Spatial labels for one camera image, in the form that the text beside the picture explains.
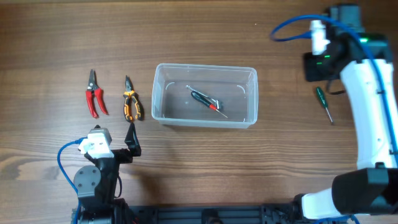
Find red handled cutters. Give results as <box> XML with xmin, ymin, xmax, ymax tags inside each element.
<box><xmin>85</xmin><ymin>69</ymin><xmax>109</xmax><ymax>118</ymax></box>

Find orange black pliers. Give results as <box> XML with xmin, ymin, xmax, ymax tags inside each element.
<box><xmin>123</xmin><ymin>76</ymin><xmax>144</xmax><ymax>123</ymax></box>

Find green handled screwdriver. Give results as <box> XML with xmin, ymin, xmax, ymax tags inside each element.
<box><xmin>315</xmin><ymin>86</ymin><xmax>334</xmax><ymax>124</ymax></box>

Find black red screwdriver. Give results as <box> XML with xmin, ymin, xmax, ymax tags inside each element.
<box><xmin>191</xmin><ymin>91</ymin><xmax>227</xmax><ymax>118</ymax></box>

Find silver socket wrench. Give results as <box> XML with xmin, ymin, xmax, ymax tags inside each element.
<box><xmin>186</xmin><ymin>85</ymin><xmax>221</xmax><ymax>110</ymax></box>

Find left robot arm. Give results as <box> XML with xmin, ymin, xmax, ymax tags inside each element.
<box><xmin>73</xmin><ymin>123</ymin><xmax>141</xmax><ymax>223</ymax></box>

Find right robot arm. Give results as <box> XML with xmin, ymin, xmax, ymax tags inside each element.
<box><xmin>295</xmin><ymin>4</ymin><xmax>397</xmax><ymax>223</ymax></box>

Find clear plastic container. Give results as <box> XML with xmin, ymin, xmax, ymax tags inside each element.
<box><xmin>151</xmin><ymin>63</ymin><xmax>259</xmax><ymax>129</ymax></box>

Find left blue cable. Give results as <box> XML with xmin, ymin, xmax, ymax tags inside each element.
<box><xmin>56</xmin><ymin>136</ymin><xmax>88</xmax><ymax>224</ymax></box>

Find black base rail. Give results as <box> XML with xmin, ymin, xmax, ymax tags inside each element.
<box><xmin>130</xmin><ymin>205</ymin><xmax>294</xmax><ymax>224</ymax></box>

